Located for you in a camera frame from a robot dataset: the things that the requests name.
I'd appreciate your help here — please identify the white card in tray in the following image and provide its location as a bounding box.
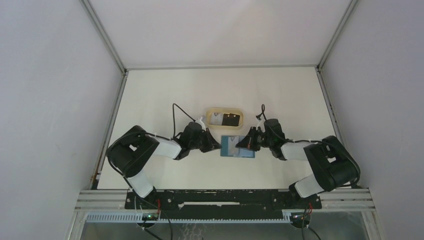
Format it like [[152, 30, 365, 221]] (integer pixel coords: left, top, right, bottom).
[[209, 112, 224, 126]]

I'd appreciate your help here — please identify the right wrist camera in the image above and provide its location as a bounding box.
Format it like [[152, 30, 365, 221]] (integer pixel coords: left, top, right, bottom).
[[256, 118, 265, 129]]

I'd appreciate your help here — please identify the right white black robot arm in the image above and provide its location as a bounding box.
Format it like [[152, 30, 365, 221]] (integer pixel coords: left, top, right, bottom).
[[236, 118, 361, 208]]

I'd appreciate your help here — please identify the right black cable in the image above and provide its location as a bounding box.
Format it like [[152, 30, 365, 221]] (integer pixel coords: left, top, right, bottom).
[[255, 103, 362, 240]]

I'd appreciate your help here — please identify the blue card holder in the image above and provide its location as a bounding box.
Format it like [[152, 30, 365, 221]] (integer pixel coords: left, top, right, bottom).
[[220, 135, 256, 159]]

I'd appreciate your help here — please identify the beige oval tray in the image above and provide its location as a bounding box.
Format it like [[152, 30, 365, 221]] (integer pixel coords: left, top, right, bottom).
[[205, 107, 244, 131]]

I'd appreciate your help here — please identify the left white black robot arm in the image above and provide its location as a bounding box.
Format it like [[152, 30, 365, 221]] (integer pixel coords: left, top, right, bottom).
[[106, 121, 222, 209]]

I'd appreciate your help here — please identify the white card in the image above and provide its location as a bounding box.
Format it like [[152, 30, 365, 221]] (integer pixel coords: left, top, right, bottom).
[[227, 135, 244, 158], [209, 112, 224, 126]]

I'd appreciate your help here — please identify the black cable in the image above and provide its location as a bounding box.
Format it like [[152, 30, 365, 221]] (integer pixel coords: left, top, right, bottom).
[[255, 103, 362, 240], [172, 103, 197, 140]]

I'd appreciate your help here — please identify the black card in tray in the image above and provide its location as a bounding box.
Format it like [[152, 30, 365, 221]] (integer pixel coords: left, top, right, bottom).
[[221, 113, 241, 127]]

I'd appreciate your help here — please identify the black mounting base plate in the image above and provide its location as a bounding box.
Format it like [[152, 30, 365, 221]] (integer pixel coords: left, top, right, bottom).
[[124, 189, 322, 221]]

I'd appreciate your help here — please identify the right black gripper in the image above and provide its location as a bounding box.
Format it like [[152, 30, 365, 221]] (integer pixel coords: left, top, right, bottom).
[[236, 125, 274, 151]]

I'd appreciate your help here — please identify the left black cable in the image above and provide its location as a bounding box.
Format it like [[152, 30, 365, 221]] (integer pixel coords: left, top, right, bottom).
[[172, 103, 197, 140]]

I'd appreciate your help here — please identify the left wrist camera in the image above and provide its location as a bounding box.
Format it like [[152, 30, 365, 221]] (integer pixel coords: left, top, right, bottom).
[[195, 116, 207, 131]]

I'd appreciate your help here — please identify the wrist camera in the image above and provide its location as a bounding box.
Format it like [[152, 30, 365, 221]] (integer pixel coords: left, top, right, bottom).
[[256, 118, 265, 129], [195, 116, 207, 131]]

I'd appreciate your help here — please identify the white toothed cable duct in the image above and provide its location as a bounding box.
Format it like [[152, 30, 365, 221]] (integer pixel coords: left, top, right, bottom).
[[86, 211, 293, 224]]

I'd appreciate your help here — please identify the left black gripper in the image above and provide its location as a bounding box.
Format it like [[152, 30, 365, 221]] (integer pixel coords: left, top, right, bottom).
[[189, 128, 222, 153]]

